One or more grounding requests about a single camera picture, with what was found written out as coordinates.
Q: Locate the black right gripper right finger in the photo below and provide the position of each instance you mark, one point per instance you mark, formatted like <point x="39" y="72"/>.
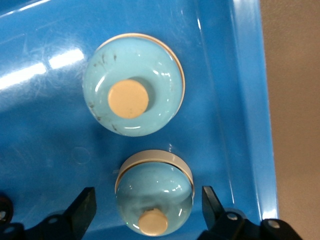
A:
<point x="225" y="225"/>

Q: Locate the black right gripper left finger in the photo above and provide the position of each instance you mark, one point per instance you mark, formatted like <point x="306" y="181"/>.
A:
<point x="75" y="220"/>

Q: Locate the light blue call bell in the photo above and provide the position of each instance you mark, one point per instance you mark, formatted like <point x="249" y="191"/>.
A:
<point x="155" y="195"/>
<point x="132" y="75"/>

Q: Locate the blue plastic tray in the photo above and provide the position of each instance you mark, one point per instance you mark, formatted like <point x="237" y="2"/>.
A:
<point x="37" y="125"/>

